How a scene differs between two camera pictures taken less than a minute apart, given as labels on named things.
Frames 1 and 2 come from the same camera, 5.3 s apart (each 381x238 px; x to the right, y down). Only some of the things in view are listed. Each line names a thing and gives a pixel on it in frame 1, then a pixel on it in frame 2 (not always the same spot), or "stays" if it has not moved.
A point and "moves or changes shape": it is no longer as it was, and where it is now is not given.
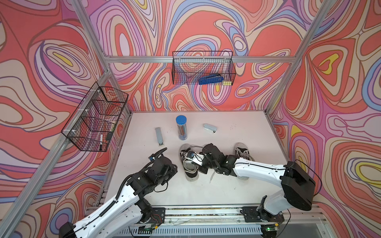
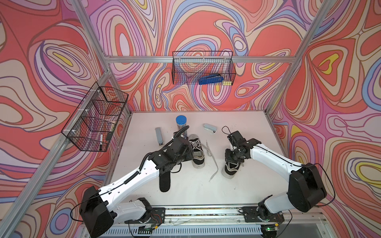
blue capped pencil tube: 181,120 stays
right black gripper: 202,170 -> 227,157
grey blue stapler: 210,128 stays
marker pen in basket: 101,142 stays
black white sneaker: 241,150 moves or changes shape
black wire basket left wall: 90,128 stays
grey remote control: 159,137 stays
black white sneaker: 190,167 -> 198,161
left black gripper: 173,171 -> 189,152
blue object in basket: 210,79 stays
